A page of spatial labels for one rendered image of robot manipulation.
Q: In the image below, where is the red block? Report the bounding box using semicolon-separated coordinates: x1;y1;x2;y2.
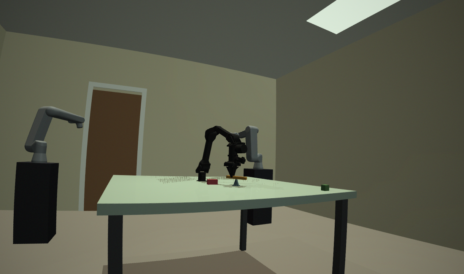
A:
207;179;218;185

